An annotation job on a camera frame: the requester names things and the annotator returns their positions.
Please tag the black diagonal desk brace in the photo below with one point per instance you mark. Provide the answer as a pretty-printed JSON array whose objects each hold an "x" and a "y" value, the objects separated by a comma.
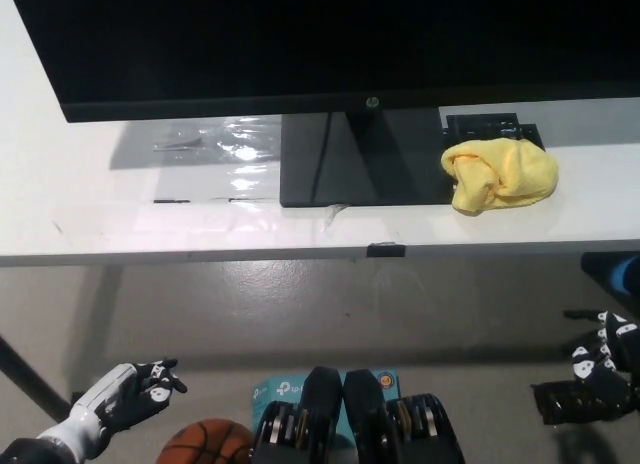
[{"x": 30, "y": 376}]

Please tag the thin black tape strip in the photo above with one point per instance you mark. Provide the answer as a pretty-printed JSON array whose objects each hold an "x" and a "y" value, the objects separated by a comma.
[{"x": 170, "y": 201}]

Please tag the robot left body block black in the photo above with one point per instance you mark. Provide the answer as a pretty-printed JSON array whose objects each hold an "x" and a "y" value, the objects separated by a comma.
[{"x": 315, "y": 409}]

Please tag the teal tp-link box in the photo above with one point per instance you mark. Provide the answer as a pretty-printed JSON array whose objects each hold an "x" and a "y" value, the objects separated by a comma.
[{"x": 280, "y": 389}]

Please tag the robot right hand white black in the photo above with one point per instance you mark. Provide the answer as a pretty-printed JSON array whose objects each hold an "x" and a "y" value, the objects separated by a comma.
[{"x": 617, "y": 354}]

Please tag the black HP monitor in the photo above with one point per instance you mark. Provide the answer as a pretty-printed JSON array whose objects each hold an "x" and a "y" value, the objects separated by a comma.
[{"x": 300, "y": 34}]

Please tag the black floor tape patch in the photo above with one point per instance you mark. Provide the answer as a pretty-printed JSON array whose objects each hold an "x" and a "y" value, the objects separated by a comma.
[{"x": 560, "y": 404}]

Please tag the small clear tape piece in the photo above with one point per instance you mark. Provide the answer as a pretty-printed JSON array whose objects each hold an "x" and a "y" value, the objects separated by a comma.
[{"x": 331, "y": 216}]

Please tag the orange basketball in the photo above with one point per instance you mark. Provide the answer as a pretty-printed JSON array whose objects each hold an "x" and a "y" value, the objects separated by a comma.
[{"x": 210, "y": 441}]

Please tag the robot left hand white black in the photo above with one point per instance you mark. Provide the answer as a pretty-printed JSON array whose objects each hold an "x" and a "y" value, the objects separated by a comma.
[{"x": 120, "y": 389}]

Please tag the yellow microfiber cloth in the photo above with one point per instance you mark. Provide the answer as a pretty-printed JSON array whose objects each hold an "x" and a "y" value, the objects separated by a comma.
[{"x": 510, "y": 174}]

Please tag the small black tape piece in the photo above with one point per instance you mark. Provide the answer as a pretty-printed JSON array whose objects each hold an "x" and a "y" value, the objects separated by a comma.
[{"x": 385, "y": 250}]

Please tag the blue round object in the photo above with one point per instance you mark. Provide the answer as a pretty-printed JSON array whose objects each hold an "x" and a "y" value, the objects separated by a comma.
[{"x": 627, "y": 274}]

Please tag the clear plastic film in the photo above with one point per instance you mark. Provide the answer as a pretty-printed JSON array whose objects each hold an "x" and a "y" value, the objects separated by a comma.
[{"x": 235, "y": 154}]

